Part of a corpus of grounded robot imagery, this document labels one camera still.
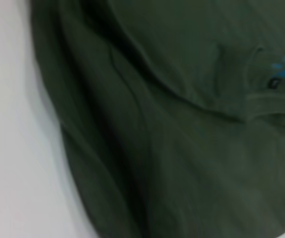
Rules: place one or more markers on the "dark green FREE t-shirt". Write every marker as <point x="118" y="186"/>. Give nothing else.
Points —
<point x="169" y="124"/>

